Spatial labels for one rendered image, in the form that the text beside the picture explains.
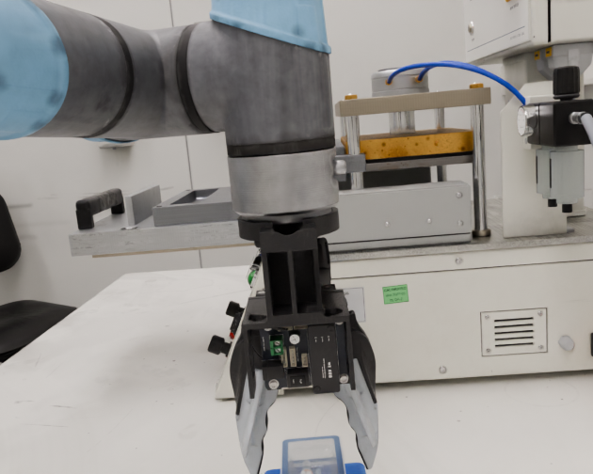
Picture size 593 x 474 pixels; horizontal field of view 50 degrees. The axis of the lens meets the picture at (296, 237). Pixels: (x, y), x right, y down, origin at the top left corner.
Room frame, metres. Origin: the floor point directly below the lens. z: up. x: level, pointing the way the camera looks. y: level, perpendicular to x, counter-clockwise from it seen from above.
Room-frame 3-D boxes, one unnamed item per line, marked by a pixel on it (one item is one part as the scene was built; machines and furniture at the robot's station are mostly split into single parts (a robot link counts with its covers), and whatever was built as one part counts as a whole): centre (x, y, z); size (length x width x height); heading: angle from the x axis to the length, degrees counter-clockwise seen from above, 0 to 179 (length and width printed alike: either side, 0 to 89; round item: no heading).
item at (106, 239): (0.92, 0.14, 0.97); 0.30 x 0.22 x 0.08; 87
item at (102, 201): (0.92, 0.28, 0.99); 0.15 x 0.02 x 0.04; 177
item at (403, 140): (0.89, -0.16, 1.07); 0.22 x 0.17 x 0.10; 177
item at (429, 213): (0.77, -0.08, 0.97); 0.26 x 0.05 x 0.07; 87
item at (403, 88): (0.88, -0.19, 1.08); 0.31 x 0.24 x 0.13; 177
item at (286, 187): (0.44, 0.00, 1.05); 0.08 x 0.08 x 0.05
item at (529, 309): (0.88, -0.15, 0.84); 0.53 x 0.37 x 0.17; 87
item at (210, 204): (0.91, 0.10, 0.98); 0.20 x 0.17 x 0.03; 177
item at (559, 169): (0.67, -0.28, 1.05); 0.15 x 0.05 x 0.15; 177
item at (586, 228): (0.90, -0.20, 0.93); 0.46 x 0.35 x 0.01; 87
